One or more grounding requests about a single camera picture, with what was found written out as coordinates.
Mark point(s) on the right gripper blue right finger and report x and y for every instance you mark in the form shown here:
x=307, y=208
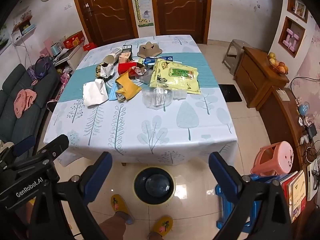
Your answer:
x=226, y=176

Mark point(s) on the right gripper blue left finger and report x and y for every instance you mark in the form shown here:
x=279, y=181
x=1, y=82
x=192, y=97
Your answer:
x=95, y=176

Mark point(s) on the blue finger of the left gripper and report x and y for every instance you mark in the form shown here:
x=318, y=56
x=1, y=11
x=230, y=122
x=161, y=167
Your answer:
x=24, y=145

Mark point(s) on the white tissue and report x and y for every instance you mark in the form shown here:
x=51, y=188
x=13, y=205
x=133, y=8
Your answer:
x=94, y=93

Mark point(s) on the orange snack wrapper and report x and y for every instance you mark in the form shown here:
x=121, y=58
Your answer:
x=126, y=88

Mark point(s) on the clear plastic container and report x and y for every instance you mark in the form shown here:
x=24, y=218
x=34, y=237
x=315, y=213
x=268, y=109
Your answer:
x=160, y=98

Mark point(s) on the red paper cup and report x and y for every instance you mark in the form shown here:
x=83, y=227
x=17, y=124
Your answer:
x=133, y=68

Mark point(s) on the white paper cup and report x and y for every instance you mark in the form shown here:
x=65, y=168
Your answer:
x=113, y=56

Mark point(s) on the yellow snack bag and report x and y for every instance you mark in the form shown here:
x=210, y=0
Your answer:
x=173, y=75

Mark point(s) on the black green packet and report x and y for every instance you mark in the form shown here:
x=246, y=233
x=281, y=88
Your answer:
x=127, y=48

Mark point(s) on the blue face mask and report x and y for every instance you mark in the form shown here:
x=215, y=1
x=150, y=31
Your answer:
x=112, y=94

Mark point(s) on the yellow rim trash bin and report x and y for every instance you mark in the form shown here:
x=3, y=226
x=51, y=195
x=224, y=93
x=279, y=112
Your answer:
x=154, y=186

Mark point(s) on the dark green sofa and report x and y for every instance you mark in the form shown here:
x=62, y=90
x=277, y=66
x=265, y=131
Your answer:
x=13, y=129

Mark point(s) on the left yellow slipper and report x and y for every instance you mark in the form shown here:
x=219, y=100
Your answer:
x=120, y=208

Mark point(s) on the yellow slipper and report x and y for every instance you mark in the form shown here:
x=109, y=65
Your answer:
x=161, y=228
x=120, y=208

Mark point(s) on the pink cloth on sofa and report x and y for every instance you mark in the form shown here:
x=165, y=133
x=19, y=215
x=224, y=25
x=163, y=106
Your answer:
x=24, y=99

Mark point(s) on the pink plastic stool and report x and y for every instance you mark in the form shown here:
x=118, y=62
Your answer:
x=275, y=159

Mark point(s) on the tree print tablecloth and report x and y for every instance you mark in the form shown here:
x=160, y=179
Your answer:
x=133, y=133

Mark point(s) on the stack of books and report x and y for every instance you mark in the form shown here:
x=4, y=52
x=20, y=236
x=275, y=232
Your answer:
x=294, y=187

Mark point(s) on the purple bag on sofa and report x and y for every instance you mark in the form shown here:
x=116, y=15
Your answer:
x=40, y=69

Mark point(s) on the pink patterned umbrella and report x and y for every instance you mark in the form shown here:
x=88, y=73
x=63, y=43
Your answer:
x=65, y=77

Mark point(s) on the right yellow slipper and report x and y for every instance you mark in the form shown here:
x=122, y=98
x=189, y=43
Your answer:
x=161, y=228

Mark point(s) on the black floor mat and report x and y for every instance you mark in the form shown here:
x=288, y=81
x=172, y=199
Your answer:
x=230, y=93

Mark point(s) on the brown wooden cabinet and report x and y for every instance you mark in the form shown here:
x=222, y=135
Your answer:
x=254, y=76

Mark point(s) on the red gift box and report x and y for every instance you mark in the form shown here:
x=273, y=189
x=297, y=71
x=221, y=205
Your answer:
x=74, y=40

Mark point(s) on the grey plastic stool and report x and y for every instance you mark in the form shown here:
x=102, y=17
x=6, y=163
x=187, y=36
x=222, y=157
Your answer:
x=233, y=54

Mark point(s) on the fruit bowl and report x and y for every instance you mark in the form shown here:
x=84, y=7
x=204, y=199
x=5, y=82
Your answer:
x=277, y=66

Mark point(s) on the left brown wooden door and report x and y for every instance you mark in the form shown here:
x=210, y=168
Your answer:
x=107, y=21

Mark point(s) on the brown wooden door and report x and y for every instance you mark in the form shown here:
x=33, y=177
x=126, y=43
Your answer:
x=183, y=17
x=107, y=21

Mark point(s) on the giraffe height chart poster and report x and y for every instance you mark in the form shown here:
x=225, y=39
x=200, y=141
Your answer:
x=143, y=11

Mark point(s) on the right brown wooden door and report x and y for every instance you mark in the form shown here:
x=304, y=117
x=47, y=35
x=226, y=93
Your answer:
x=183, y=17

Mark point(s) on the wall niche pink decoration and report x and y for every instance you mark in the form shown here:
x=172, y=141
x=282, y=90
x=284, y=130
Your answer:
x=291, y=36

